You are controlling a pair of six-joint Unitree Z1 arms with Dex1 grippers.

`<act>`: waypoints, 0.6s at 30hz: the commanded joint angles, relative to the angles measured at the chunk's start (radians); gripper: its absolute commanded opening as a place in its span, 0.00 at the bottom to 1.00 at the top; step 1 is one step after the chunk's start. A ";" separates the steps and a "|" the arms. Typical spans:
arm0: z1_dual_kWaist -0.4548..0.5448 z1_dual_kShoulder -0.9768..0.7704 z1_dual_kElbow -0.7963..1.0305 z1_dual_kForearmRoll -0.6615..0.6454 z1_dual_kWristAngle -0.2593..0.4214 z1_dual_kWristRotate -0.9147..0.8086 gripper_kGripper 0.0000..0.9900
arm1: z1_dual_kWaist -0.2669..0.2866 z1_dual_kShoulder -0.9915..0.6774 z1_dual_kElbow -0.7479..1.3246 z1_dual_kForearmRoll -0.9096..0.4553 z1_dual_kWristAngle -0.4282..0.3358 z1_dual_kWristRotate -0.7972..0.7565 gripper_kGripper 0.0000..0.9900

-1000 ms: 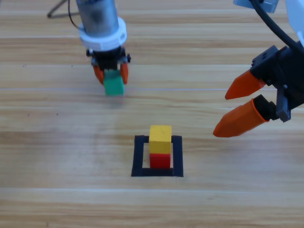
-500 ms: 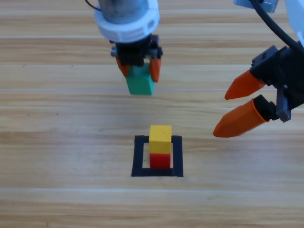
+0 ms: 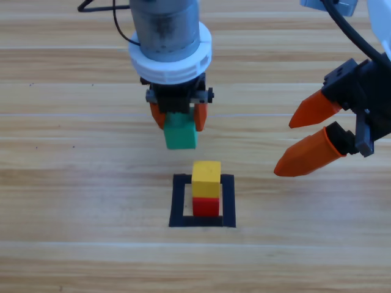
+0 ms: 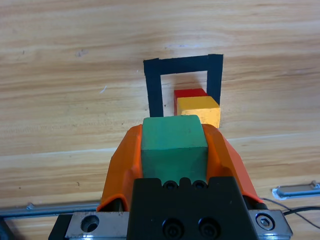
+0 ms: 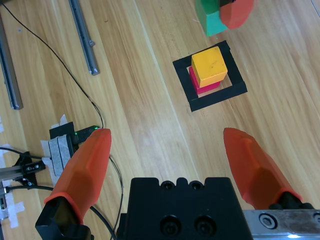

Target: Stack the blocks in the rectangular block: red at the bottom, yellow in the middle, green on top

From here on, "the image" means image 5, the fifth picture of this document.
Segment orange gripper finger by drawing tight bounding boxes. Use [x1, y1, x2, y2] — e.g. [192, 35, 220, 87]
[34, 128, 112, 240]
[219, 0, 255, 31]
[223, 127, 315, 211]

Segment green wooden block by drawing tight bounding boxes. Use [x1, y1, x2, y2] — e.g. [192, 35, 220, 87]
[194, 0, 229, 38]

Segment yellow wooden block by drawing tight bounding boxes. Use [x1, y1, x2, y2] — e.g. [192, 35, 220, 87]
[191, 46, 229, 88]

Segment red wooden block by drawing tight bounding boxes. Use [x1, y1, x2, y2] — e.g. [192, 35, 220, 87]
[188, 66, 222, 95]

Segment black USB dongle green lights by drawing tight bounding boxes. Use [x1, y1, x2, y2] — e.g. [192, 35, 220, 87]
[73, 124, 102, 145]

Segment silver aluminium profile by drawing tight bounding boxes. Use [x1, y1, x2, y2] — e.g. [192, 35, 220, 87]
[0, 166, 26, 181]

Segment black tape square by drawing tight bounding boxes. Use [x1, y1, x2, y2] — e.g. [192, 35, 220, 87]
[172, 40, 248, 113]

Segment thin black cable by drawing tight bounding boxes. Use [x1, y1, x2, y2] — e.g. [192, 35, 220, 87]
[0, 2, 105, 130]
[109, 156, 125, 235]

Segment black clamp bracket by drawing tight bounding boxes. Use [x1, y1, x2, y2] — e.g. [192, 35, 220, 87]
[11, 151, 47, 187]

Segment grey aluminium rail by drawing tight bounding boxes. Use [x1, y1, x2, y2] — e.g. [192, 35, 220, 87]
[0, 13, 24, 111]
[67, 0, 101, 76]

